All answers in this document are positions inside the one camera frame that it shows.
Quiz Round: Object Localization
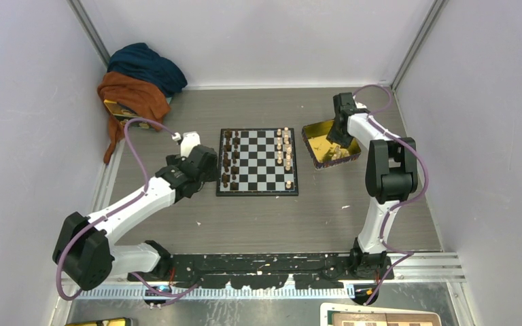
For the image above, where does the gold tin box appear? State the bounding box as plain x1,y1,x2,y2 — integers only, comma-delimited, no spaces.
302,120,362,170

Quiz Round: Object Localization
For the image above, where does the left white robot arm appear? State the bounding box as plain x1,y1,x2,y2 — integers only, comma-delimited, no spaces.
52,145,218,291

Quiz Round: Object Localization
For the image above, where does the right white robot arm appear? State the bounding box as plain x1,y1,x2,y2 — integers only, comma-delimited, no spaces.
327,92,418,279

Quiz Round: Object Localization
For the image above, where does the dark wooden chess pieces row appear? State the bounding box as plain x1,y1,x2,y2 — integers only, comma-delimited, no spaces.
220,129,241,191

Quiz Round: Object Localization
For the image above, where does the wooden board corner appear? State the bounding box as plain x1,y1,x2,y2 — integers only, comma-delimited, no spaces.
319,303,442,326

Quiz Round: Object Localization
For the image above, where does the black and white chessboard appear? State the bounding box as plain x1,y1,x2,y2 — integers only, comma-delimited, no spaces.
216,127,299,197

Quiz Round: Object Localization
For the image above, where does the yellow patterned box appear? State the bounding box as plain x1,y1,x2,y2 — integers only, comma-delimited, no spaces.
103,99,156,132

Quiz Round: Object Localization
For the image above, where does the orange cloth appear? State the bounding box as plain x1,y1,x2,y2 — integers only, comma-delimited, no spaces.
97,71,171,164

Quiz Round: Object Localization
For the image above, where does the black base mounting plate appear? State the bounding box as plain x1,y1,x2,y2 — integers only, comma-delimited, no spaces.
140,250,391,290

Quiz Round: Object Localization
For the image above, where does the dark blue cloth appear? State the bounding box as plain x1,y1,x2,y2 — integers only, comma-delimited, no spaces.
107,43,188,97

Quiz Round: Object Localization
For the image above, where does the gold tin lid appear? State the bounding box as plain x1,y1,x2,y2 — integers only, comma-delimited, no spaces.
65,317,133,326

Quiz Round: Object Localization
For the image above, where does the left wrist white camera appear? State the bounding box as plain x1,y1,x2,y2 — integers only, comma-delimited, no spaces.
179,131,201,158

